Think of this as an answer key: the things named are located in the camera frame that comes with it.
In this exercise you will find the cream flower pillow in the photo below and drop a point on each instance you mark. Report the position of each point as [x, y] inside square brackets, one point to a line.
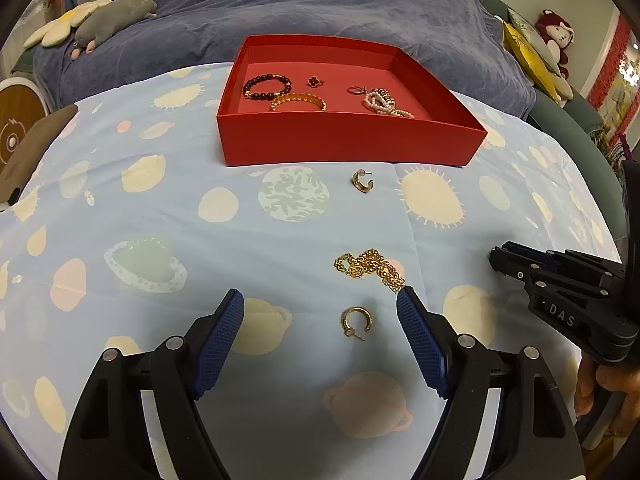
[55, 27]

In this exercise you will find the green sofa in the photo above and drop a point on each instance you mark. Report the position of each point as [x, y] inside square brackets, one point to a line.
[565, 125]

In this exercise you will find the flower plant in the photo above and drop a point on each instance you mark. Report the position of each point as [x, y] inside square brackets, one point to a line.
[617, 145]

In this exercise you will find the grey plush toy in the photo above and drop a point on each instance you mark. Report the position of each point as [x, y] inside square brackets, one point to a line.
[115, 20]

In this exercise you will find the gold hoop earring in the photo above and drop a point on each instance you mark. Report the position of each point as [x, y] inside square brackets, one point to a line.
[359, 185]
[369, 321]

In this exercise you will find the red cardboard box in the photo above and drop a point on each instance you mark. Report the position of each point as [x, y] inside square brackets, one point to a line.
[325, 135]

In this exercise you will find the person's right hand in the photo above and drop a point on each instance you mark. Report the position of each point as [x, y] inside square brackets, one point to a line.
[585, 390]

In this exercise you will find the planet-print blue sheet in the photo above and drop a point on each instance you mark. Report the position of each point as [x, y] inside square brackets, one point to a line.
[150, 220]

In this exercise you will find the blue-purple blanket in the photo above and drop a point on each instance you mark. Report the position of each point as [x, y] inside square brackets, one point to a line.
[300, 0]

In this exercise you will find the red wall hanging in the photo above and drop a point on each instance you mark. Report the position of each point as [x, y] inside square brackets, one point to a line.
[607, 70]

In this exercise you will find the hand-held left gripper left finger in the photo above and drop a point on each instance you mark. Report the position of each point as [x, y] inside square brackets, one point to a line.
[220, 340]

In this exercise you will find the grey patterned pillow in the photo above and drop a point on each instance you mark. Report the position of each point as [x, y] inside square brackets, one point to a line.
[532, 35]

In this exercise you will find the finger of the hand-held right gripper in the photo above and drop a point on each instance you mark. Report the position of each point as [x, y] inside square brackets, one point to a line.
[585, 265]
[512, 262]

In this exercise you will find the red plush doll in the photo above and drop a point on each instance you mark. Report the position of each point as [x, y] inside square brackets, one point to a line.
[555, 35]

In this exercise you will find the yellow pillow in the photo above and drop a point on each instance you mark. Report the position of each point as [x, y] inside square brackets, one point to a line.
[525, 60]

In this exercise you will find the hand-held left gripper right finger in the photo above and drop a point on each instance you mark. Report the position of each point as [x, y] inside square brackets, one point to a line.
[422, 340]

